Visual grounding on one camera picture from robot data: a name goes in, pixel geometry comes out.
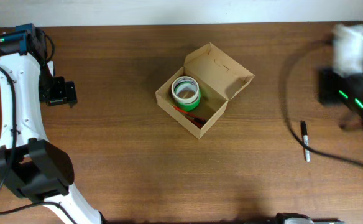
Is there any black and white marker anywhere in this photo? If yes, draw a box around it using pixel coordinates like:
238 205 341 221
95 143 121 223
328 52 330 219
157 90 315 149
300 121 310 162

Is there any cream masking tape roll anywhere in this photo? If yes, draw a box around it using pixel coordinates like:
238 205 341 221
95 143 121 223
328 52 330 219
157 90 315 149
171 76 200 104

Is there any green tape roll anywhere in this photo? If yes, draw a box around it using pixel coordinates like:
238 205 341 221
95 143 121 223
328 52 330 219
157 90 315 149
177 91 201 111

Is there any brown cardboard box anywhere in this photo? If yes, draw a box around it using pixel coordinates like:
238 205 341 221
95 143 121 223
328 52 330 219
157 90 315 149
155 43 254 139

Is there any orange utility knife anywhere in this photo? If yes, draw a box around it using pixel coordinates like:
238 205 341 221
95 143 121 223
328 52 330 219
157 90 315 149
173 105 207 128

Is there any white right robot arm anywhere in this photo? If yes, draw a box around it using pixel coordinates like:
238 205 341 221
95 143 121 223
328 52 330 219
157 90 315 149
279 24 363 168

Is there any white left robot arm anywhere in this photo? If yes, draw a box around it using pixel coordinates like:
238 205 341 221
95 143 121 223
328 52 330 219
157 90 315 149
0 24 105 223

